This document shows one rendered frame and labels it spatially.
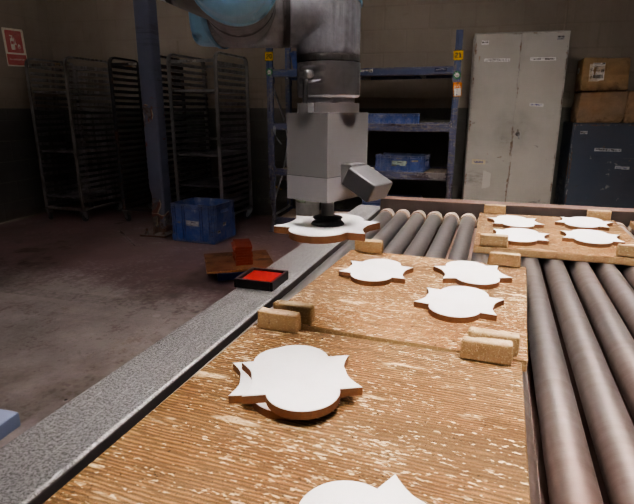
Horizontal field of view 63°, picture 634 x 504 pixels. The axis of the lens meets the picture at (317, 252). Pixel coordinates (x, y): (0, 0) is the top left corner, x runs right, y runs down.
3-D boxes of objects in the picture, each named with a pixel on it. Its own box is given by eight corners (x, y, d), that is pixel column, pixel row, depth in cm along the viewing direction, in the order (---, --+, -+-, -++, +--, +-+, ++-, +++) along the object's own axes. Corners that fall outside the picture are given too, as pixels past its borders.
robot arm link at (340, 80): (372, 63, 62) (331, 58, 55) (371, 103, 63) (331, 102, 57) (323, 66, 66) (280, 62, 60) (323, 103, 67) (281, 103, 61)
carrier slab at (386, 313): (264, 329, 74) (264, 318, 73) (351, 256, 111) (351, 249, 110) (526, 372, 62) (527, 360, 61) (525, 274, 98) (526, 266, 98)
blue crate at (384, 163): (374, 171, 513) (374, 155, 508) (383, 167, 546) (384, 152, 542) (424, 173, 495) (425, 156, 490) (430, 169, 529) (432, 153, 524)
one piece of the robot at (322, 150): (363, 75, 53) (360, 230, 57) (406, 79, 60) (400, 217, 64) (278, 80, 60) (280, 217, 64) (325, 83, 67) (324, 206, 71)
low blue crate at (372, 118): (367, 125, 491) (367, 113, 488) (367, 124, 527) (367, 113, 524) (420, 125, 486) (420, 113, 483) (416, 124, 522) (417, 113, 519)
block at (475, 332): (465, 350, 64) (467, 330, 63) (467, 344, 65) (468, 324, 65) (518, 359, 62) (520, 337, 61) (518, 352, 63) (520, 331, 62)
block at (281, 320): (256, 328, 70) (256, 310, 69) (262, 323, 72) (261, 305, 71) (297, 335, 68) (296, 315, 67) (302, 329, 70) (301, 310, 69)
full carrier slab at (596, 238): (472, 252, 113) (474, 233, 112) (479, 217, 151) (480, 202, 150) (655, 268, 102) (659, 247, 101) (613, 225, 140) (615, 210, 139)
